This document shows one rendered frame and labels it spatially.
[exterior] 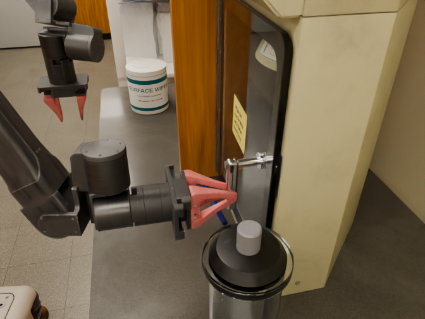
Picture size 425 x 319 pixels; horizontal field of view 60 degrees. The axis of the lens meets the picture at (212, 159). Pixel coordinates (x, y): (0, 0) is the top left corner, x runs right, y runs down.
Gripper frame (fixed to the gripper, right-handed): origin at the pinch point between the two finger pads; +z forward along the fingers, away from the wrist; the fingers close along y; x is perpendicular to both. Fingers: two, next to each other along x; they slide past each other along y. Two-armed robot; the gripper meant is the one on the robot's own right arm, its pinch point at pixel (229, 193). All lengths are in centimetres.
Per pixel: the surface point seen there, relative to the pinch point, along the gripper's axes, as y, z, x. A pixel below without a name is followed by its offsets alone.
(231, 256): -14.8, -4.0, -3.3
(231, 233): -11.4, -3.0, -3.3
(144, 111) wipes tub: 70, -10, 19
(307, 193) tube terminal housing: -5.3, 9.9, -2.5
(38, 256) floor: 107, -70, 115
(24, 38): 483, -141, 102
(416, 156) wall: 16, 49, 10
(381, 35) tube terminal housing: -5.3, 15.0, -24.2
